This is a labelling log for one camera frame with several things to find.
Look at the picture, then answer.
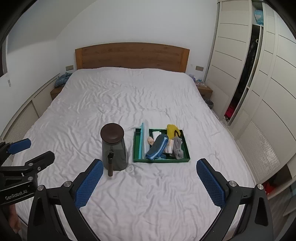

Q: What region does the green rectangular tray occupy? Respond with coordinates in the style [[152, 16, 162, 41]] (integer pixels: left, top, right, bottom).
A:
[[132, 128, 190, 163]]

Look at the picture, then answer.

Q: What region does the dark glass jar with lid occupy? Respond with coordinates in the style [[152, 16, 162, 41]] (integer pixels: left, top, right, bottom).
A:
[[100, 123, 128, 177]]

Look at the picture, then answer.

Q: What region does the white tissue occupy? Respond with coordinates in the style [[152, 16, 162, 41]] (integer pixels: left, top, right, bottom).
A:
[[152, 131, 162, 140]]

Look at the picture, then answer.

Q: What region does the grey sock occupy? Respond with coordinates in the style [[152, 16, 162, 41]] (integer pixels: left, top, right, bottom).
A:
[[173, 136, 184, 160]]

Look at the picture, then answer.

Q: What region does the clear blue plastic packet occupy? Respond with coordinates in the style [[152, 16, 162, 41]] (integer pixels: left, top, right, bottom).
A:
[[139, 120, 150, 160]]

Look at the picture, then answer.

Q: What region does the blue cloth on nightstand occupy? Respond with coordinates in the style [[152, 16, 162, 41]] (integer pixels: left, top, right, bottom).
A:
[[54, 72, 72, 88]]

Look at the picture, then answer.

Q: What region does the wooden headboard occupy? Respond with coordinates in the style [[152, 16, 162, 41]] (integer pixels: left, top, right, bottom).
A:
[[75, 42, 190, 73]]

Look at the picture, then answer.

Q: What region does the grey blue-edged towel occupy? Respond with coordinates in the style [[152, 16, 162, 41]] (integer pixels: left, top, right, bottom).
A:
[[145, 134, 169, 160]]

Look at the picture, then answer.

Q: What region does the white louvred wardrobe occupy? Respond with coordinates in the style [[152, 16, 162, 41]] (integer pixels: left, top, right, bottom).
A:
[[206, 1, 295, 197]]

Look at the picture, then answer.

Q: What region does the beige round powder puff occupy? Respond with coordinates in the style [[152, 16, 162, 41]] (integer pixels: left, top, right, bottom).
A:
[[147, 136, 154, 146]]

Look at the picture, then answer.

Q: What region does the wooden nightstand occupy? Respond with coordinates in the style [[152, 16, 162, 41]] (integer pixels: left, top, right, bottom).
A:
[[196, 83, 213, 99], [50, 85, 64, 100]]

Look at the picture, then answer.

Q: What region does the white bed duvet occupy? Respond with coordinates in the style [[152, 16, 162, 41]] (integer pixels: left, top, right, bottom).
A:
[[13, 67, 254, 240]]

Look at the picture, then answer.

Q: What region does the left white radiator cover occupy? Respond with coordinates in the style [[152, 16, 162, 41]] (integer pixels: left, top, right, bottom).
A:
[[0, 74, 61, 149]]

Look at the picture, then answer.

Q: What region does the person's left hand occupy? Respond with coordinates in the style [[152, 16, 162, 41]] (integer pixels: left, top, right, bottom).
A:
[[9, 204, 22, 240]]

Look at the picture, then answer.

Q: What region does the yellow cloth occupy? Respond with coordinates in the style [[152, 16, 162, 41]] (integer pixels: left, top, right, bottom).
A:
[[166, 124, 181, 139]]

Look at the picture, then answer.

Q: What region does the right wooden nightstand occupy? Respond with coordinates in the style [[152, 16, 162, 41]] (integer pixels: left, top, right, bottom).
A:
[[196, 83, 213, 99]]

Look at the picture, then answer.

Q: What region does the left wooden nightstand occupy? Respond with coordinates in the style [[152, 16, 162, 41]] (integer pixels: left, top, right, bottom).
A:
[[50, 85, 64, 100]]

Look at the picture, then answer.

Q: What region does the orange white tissue pack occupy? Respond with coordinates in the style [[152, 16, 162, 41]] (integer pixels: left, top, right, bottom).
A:
[[163, 139, 174, 154]]

